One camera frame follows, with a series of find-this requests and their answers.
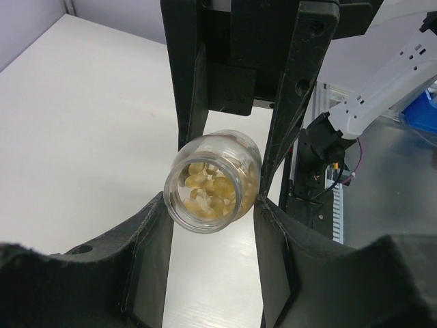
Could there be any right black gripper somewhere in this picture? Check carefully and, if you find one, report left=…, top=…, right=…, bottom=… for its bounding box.
left=159, top=0, right=373, bottom=200

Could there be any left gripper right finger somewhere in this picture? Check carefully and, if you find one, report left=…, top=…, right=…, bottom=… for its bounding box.
left=254, top=199, right=436, bottom=327

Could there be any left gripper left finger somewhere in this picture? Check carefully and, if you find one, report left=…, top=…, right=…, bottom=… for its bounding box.
left=1, top=193, right=172, bottom=327

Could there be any clear pill bottle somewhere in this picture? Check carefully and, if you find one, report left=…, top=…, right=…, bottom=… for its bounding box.
left=163, top=130, right=262, bottom=234

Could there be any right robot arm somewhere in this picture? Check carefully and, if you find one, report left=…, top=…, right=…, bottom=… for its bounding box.
left=160, top=1, right=436, bottom=196

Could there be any blue plastic bin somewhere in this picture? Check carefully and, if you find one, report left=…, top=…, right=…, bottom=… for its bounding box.
left=399, top=89, right=436, bottom=135

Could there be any white slotted cable duct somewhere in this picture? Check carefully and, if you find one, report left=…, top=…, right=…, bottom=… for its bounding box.
left=325, top=163, right=344, bottom=245

